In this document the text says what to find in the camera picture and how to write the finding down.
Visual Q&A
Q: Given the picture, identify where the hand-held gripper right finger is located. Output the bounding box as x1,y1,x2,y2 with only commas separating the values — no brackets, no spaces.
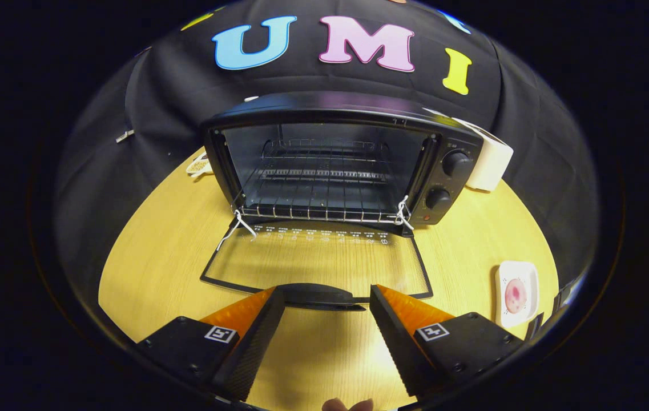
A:
369,284,526,399

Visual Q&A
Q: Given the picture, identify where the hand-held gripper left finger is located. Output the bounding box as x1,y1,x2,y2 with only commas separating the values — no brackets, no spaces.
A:
137,285,286,402

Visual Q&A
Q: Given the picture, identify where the pink ham slice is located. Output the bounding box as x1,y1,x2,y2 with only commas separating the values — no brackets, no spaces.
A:
505,278,528,315

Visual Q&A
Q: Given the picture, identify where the white square dish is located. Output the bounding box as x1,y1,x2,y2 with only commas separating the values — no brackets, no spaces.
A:
494,260,540,329

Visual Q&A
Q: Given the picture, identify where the black toaster oven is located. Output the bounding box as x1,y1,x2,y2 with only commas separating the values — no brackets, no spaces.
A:
199,91,485,312

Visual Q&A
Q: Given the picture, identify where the metal oven rack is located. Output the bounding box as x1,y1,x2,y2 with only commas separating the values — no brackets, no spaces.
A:
236,140,410,224

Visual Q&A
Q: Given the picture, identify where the white bread toaster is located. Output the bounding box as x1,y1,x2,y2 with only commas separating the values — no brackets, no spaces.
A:
424,107,514,192

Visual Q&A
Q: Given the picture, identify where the small white snack dish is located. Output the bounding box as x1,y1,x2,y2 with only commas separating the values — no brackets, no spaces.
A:
186,152,213,176

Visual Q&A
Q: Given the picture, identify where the white string tie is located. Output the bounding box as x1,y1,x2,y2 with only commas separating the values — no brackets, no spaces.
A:
216,210,257,251
396,196,414,231

